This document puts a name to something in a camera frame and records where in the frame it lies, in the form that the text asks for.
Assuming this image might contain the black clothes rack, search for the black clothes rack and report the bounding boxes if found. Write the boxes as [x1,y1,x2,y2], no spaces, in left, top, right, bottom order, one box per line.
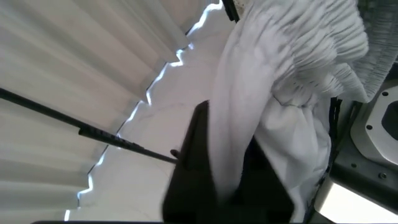
[0,0,241,165]

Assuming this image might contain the pale grey shorts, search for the pale grey shorts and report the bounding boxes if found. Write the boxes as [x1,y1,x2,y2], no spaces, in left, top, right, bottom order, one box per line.
[208,0,398,223]

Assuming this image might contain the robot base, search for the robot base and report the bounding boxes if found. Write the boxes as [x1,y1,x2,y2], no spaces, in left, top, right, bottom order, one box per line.
[310,62,398,224]

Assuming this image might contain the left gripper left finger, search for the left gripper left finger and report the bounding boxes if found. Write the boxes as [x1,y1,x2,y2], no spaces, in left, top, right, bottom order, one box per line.
[161,99,219,224]

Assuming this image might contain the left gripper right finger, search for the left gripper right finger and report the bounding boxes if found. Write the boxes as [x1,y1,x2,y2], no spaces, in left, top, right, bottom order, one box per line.
[236,138,295,224]

